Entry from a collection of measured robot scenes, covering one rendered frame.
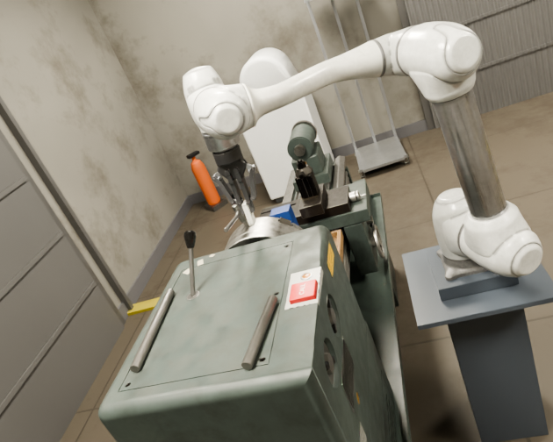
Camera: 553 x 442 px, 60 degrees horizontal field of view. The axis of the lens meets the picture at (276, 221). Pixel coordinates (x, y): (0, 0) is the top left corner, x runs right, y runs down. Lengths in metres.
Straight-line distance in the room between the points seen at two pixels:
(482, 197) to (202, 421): 0.92
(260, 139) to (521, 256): 3.40
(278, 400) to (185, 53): 4.64
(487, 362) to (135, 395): 1.30
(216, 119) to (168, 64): 4.36
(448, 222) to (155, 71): 4.26
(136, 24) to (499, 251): 4.55
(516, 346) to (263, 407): 1.18
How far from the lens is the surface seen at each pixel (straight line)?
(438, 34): 1.24
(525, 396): 2.13
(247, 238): 1.47
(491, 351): 1.93
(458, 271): 1.75
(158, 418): 1.06
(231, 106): 1.04
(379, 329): 2.03
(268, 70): 4.43
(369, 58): 1.36
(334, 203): 2.09
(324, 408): 0.96
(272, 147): 4.58
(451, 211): 1.63
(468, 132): 1.34
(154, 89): 5.50
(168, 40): 5.34
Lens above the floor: 1.85
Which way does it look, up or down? 24 degrees down
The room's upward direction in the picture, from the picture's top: 23 degrees counter-clockwise
